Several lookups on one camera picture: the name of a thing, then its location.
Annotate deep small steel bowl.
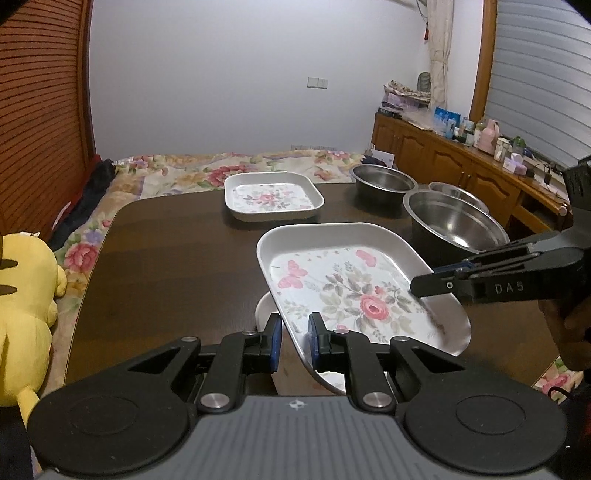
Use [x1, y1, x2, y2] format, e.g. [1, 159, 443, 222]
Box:
[349, 164, 419, 207]

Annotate shallow steel bowl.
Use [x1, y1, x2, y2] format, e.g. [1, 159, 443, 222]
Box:
[428, 181, 491, 214]

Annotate lilac box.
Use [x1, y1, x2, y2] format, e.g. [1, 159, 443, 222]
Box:
[503, 154, 530, 177]

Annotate butterfly floral white plate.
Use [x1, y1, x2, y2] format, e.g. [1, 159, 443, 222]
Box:
[256, 222, 472, 395]

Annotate yellow plush toy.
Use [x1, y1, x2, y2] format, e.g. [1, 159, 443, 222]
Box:
[0, 232, 68, 408]

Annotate grey window blind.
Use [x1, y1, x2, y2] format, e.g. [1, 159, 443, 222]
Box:
[482, 0, 591, 172]

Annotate person's right hand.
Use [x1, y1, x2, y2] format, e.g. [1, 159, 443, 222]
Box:
[539, 295, 591, 372]

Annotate floral blanket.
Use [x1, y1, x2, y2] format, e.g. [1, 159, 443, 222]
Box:
[44, 147, 376, 393]

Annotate pile of papers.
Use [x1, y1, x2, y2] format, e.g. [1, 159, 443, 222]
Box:
[379, 79, 431, 114]

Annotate black charger cable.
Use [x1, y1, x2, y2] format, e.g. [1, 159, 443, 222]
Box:
[530, 159, 571, 201]

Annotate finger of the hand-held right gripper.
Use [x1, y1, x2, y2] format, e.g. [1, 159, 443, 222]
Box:
[409, 270, 477, 304]
[433, 230, 576, 277]

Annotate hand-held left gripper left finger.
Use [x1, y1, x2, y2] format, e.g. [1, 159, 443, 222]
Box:
[117, 313, 283, 412]

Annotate large steel bowl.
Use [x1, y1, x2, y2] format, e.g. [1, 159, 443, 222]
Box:
[403, 189, 511, 266]

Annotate dark clothing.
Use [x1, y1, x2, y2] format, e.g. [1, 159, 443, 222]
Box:
[47, 158, 117, 252]

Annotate white cardboard box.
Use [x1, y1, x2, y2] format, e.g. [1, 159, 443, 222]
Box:
[368, 144, 397, 169]

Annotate blue boxes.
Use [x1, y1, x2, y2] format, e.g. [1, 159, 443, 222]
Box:
[433, 106, 463, 138]

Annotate small floral white plate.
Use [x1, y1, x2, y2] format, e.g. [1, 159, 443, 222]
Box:
[224, 171, 325, 223]

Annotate slatted wooden wardrobe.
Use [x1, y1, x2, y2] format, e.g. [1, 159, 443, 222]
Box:
[0, 0, 99, 241]

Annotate plain white plate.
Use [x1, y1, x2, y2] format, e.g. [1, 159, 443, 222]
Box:
[255, 292, 280, 393]

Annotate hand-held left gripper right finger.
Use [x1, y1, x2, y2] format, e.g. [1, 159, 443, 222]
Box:
[308, 312, 466, 411]

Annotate wooden cabinet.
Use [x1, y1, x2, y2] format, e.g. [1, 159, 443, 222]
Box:
[370, 112, 573, 241]

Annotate cream curtain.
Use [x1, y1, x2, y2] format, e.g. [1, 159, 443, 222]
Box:
[426, 0, 457, 112]

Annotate pink bottle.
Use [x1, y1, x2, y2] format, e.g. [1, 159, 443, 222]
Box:
[479, 119, 502, 154]

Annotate wooden window frame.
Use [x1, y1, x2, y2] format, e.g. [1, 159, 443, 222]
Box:
[467, 0, 500, 126]

